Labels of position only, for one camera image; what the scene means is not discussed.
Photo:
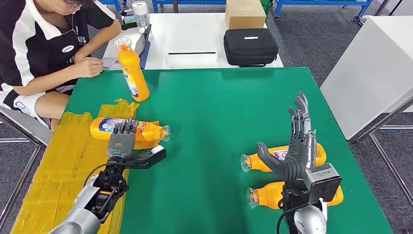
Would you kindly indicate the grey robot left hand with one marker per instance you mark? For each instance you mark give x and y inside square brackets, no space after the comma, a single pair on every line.
[122,142]

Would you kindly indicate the person's right hand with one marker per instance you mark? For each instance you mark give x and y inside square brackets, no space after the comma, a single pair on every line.
[87,67]

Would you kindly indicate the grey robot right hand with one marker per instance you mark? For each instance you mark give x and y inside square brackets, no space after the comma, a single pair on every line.
[296,158]

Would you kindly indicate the orange bottle with clear cap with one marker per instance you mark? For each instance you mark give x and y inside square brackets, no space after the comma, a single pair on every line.
[267,195]
[132,69]
[100,127]
[255,163]

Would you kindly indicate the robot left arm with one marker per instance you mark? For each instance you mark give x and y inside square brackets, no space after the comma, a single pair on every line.
[84,210]

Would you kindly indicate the pale purple handheld device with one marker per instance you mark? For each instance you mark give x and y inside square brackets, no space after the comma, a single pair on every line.
[111,63]

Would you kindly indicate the person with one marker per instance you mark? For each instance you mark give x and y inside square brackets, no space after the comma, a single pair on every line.
[35,48]

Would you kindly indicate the tablet in blue case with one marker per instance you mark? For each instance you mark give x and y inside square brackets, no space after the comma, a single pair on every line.
[144,51]

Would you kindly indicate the small black green device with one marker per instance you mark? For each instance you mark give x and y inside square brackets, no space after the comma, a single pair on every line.
[129,18]

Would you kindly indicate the yellow tape patch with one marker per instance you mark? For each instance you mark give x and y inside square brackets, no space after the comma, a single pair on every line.
[55,174]

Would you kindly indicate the clear water jar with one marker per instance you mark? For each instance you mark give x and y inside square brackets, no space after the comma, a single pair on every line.
[141,14]

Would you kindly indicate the blue metal rack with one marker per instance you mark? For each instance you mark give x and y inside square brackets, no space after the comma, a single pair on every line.
[155,5]

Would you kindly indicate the white desk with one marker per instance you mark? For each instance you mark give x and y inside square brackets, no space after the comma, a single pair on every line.
[193,32]

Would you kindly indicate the black zipped carrying case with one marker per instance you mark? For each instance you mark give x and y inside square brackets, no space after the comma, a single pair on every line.
[251,46]

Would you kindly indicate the brown cardboard box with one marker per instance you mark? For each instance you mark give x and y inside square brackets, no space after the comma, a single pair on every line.
[246,13]

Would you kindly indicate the green crate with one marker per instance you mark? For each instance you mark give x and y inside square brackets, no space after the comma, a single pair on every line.
[267,5]

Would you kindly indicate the blue wheeled cart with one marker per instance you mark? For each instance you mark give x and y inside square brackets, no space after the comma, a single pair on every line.
[322,1]

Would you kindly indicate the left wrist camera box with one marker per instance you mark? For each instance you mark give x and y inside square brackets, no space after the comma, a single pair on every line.
[155,155]

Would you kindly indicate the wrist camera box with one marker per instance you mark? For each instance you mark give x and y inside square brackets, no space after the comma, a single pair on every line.
[155,155]
[322,182]

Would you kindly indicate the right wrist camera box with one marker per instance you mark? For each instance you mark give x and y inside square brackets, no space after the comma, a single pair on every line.
[322,182]

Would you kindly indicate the blue metal frame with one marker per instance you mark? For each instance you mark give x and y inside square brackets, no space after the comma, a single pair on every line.
[116,4]

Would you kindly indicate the silver metal table frame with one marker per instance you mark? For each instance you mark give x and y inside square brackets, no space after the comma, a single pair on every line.
[398,127]

